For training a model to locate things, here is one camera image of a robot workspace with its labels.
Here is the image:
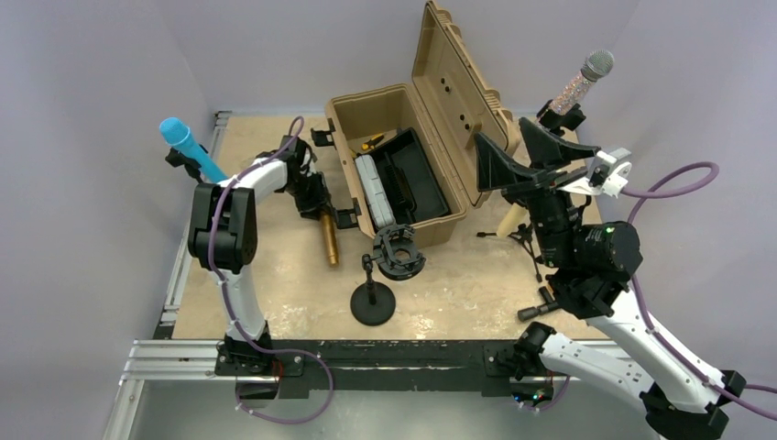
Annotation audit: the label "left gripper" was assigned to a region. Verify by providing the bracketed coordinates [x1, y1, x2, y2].
[282, 171, 334, 222]

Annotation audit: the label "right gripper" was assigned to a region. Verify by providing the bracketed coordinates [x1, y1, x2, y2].
[471, 116, 596, 267]

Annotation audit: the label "blue microphone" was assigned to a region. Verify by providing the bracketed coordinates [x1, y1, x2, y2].
[159, 117, 227, 182]

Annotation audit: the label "black round-base mic stand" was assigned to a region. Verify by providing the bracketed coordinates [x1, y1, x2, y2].
[165, 148, 203, 183]

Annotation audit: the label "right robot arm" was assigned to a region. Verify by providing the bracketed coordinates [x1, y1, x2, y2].
[474, 118, 746, 439]

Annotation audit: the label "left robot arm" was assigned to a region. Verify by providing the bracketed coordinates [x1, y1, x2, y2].
[187, 135, 334, 376]

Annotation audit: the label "gold microphone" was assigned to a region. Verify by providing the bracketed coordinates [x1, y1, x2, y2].
[320, 212, 339, 268]

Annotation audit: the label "black clip mic stand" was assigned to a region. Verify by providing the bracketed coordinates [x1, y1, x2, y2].
[536, 100, 586, 137]

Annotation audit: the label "cream yellow microphone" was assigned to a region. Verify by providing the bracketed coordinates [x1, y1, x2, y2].
[496, 203, 526, 238]

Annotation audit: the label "glitter silver microphone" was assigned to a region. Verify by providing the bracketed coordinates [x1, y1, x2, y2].
[548, 49, 615, 116]

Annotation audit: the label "grey small parts case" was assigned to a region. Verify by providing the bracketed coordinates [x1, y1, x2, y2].
[355, 155, 396, 230]

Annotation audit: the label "yellow black tool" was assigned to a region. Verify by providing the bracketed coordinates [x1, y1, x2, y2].
[360, 133, 385, 152]

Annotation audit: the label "tan plastic toolbox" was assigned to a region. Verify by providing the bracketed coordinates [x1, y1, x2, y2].
[311, 1, 522, 248]

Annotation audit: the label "black toolbox tray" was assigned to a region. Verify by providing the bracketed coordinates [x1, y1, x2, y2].
[369, 127, 451, 225]

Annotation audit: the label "black cylindrical adapter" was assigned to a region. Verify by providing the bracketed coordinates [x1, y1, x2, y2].
[517, 286, 560, 322]

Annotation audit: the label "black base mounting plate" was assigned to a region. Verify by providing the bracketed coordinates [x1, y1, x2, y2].
[214, 339, 575, 402]

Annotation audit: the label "black tripod shock-mount stand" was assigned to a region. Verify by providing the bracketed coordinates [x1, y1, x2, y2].
[507, 223, 542, 283]

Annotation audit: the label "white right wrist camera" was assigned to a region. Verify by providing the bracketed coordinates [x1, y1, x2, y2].
[561, 148, 632, 198]

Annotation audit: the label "black shock-mount desk stand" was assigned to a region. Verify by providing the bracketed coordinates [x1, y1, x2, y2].
[350, 224, 427, 326]

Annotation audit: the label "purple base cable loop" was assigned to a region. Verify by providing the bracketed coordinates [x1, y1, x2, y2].
[235, 350, 335, 426]

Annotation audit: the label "aluminium frame rails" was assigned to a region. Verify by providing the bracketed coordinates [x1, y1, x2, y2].
[103, 110, 662, 440]

